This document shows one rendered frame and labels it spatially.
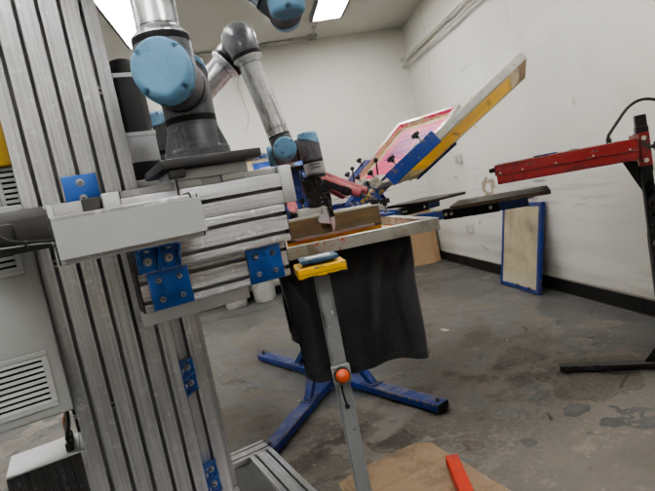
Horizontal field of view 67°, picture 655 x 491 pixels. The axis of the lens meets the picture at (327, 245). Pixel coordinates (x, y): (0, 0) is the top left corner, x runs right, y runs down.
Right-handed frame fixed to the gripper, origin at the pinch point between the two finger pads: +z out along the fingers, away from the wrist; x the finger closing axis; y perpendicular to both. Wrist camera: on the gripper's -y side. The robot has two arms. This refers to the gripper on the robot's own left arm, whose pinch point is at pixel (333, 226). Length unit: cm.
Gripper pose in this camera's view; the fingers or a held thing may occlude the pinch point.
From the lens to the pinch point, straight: 181.5
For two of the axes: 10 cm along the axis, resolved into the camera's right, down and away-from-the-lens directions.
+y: -9.6, 2.3, -1.3
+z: 2.2, 9.7, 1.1
